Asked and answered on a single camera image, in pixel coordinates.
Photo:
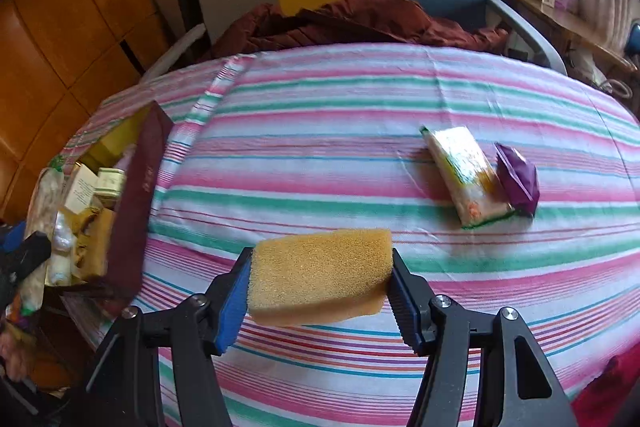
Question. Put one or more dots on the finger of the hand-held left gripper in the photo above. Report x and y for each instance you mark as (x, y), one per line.
(12, 238)
(32, 252)

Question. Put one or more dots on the white roll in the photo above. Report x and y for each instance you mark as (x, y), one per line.
(61, 247)

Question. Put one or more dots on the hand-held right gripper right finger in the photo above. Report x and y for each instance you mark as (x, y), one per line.
(404, 307)

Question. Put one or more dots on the gold storage box maroon outside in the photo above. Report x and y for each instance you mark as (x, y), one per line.
(140, 187)

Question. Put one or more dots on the green yellow packet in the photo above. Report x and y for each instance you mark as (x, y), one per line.
(465, 172)

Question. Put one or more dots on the wooden side desk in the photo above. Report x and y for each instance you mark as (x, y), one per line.
(575, 24)

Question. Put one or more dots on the wooden wardrobe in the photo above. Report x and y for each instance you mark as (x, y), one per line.
(60, 32)

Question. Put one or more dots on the person's red clothing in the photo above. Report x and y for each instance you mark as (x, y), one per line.
(610, 392)

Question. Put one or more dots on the striped tablecloth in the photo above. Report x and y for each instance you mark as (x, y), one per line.
(325, 132)

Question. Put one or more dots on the maroon jacket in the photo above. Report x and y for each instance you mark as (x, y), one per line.
(350, 27)

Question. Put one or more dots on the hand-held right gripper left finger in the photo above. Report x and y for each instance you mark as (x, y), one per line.
(231, 307)

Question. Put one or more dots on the clear bag of white cotton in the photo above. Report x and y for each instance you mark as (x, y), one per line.
(44, 197)

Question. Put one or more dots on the white cardboard box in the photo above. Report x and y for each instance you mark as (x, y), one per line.
(80, 189)

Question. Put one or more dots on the purple packet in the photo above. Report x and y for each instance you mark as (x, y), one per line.
(517, 179)

